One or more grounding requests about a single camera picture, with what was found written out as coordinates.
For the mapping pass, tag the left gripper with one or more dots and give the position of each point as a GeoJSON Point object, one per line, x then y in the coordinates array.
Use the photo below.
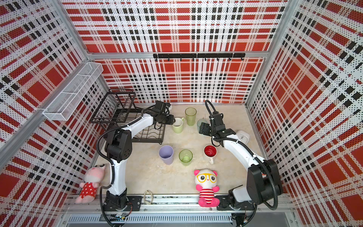
{"type": "Point", "coordinates": [170, 121]}

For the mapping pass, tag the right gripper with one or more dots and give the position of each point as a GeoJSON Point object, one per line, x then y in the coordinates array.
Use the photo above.
{"type": "Point", "coordinates": [204, 126]}

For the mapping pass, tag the teal translucent cup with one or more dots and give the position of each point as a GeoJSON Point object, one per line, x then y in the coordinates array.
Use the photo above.
{"type": "Point", "coordinates": [199, 123]}

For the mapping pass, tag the light green ceramic mug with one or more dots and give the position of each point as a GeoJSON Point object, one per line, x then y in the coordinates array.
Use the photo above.
{"type": "Point", "coordinates": [178, 125]}

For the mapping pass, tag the lilac plastic cup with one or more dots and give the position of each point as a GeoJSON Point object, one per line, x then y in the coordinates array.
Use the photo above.
{"type": "Point", "coordinates": [166, 153]}

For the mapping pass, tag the short green transparent cup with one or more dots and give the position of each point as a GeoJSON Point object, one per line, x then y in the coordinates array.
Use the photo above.
{"type": "Point", "coordinates": [185, 156]}

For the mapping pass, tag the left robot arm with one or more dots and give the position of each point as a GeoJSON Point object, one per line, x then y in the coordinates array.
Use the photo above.
{"type": "Point", "coordinates": [115, 145]}

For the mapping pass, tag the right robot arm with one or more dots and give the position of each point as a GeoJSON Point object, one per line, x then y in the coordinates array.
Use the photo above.
{"type": "Point", "coordinates": [263, 180]}

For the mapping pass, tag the tall green transparent cup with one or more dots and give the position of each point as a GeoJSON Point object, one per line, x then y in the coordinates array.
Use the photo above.
{"type": "Point", "coordinates": [190, 113]}

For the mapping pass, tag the red and white mug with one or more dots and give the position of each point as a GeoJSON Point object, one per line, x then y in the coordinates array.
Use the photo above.
{"type": "Point", "coordinates": [209, 154]}

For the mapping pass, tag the white pink panda plush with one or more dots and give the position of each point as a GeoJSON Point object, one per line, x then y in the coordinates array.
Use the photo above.
{"type": "Point", "coordinates": [206, 185]}

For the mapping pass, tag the beige rubber band loop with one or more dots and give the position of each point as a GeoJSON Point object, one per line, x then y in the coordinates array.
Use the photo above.
{"type": "Point", "coordinates": [148, 197]}

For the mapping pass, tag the pink pig plush toy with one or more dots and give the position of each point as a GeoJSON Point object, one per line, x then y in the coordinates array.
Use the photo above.
{"type": "Point", "coordinates": [92, 180]}

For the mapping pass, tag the black wire dish rack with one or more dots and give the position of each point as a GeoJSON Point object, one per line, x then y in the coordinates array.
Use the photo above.
{"type": "Point", "coordinates": [118, 108]}

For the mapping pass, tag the black wall hook rail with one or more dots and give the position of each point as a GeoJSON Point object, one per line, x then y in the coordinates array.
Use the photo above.
{"type": "Point", "coordinates": [199, 55]}

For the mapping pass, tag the white mesh wall shelf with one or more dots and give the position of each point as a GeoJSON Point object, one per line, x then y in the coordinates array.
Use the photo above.
{"type": "Point", "coordinates": [66, 102]}

